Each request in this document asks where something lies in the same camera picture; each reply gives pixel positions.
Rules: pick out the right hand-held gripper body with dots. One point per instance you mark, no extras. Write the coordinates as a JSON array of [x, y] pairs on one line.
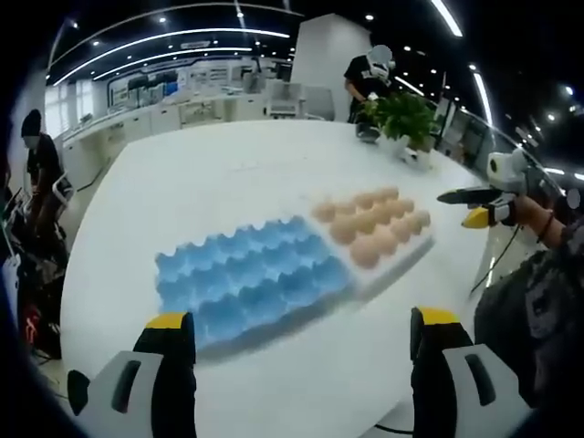
[[518, 171]]

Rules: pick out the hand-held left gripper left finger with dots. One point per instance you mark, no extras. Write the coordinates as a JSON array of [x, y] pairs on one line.
[[171, 388]]

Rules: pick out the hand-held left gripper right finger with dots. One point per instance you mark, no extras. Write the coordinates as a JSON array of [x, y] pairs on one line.
[[438, 388]]

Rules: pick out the group of brown eggs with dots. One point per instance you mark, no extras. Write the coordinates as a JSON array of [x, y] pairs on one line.
[[369, 228]]

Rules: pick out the blue egg tray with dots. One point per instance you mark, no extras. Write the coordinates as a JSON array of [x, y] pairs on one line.
[[246, 278]]

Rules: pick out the white flat tray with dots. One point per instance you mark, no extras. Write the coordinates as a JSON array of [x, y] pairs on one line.
[[388, 274]]

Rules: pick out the person's right hand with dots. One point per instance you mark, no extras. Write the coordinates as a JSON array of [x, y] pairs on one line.
[[529, 212]]

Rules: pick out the green potted plant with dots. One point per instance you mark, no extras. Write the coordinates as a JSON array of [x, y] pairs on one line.
[[403, 116]]

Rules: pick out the person's dark patterned clothing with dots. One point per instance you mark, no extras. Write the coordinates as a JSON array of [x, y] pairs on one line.
[[538, 310]]

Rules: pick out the black and red bag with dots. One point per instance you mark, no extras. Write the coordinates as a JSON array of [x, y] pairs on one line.
[[41, 328]]

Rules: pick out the grey office chair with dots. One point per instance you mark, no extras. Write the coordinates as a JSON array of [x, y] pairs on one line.
[[320, 102]]

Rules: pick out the white table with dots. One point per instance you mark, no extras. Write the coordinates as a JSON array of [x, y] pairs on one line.
[[205, 182]]

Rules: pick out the white armrest chair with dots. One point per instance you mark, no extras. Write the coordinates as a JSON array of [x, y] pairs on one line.
[[64, 191]]

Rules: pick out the white counter row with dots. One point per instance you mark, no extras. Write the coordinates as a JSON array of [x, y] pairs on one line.
[[118, 125]]

